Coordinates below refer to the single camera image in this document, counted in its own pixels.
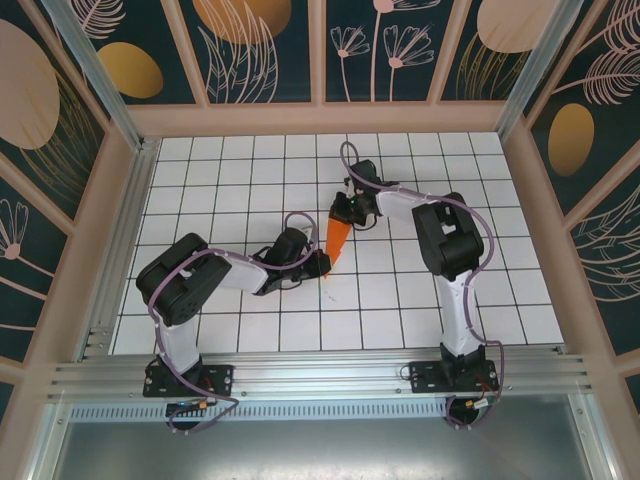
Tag aluminium corner post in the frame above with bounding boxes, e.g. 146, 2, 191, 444
494, 0, 584, 144
42, 0, 146, 151

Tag wall panel single flower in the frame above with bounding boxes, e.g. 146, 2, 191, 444
0, 163, 71, 362

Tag long aluminium mounting rail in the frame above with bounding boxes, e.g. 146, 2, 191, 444
47, 349, 596, 401

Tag wall panel pink feathers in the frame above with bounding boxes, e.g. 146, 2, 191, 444
567, 184, 640, 357

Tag orange paper sheet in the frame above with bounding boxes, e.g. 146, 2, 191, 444
321, 207, 353, 280

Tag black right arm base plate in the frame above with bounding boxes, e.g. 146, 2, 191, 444
407, 359, 500, 394

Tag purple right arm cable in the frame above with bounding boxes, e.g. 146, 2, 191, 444
339, 141, 505, 431

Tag wall panel feather gold oval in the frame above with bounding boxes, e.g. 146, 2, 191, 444
524, 0, 640, 217

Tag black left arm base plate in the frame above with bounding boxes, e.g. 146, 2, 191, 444
143, 362, 236, 399

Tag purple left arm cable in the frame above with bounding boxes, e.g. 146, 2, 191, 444
147, 210, 319, 437

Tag wall panel with pink flowers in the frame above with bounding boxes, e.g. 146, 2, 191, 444
324, 0, 454, 105

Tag grey steel sheet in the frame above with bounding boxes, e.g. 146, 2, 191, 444
44, 418, 619, 480

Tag wall panel pale circle grass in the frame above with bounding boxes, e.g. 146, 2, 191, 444
438, 0, 544, 104

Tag wall panel with gold oval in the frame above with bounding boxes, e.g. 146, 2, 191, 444
74, 0, 207, 107

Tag perforated metal cable tray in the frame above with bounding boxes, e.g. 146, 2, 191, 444
67, 403, 584, 424

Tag wall panel large pale circle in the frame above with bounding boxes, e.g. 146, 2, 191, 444
0, 17, 112, 227

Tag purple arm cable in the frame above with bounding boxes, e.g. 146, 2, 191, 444
339, 141, 505, 431
147, 210, 319, 437

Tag wall panel circle and leaves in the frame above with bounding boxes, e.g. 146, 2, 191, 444
178, 0, 322, 106

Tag aluminium side rail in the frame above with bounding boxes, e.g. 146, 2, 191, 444
77, 137, 161, 361

